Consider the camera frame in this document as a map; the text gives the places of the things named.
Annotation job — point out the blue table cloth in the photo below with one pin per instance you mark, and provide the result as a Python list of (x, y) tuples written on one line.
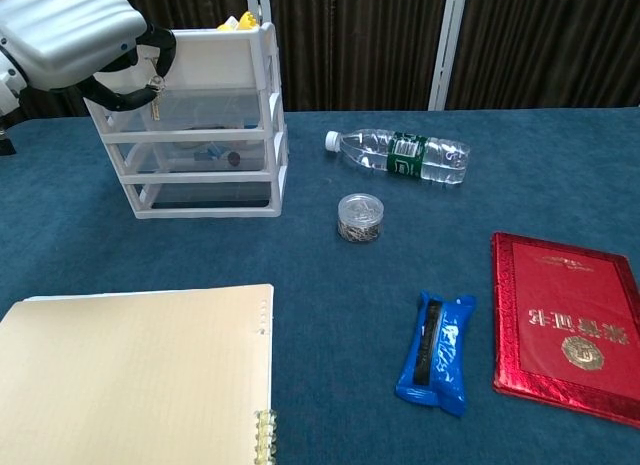
[(350, 275)]

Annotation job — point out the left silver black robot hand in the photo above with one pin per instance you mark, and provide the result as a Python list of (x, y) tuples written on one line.
[(70, 35)]

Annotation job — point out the clear plastic water bottle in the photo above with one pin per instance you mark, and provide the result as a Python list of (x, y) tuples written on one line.
[(430, 155)]

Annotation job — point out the large yellow rubber duck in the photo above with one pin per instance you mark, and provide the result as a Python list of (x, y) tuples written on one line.
[(249, 20)]

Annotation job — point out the red certificate folder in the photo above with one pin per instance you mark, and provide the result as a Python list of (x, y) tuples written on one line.
[(565, 325)]

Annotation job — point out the round clear paper clip jar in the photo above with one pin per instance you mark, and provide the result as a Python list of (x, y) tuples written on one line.
[(360, 217)]

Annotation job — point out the white plastic drawer organizer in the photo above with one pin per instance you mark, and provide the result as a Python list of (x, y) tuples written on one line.
[(210, 60)]

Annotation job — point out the cream spiral notebook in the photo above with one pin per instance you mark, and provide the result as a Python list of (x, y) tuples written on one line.
[(140, 380)]

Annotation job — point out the dark pleated curtain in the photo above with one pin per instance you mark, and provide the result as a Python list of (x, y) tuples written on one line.
[(360, 45)]

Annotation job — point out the white metal frame post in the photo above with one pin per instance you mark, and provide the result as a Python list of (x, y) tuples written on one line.
[(259, 2), (447, 50)]

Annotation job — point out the blue snack packet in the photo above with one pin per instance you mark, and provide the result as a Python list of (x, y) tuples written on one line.
[(445, 355)]

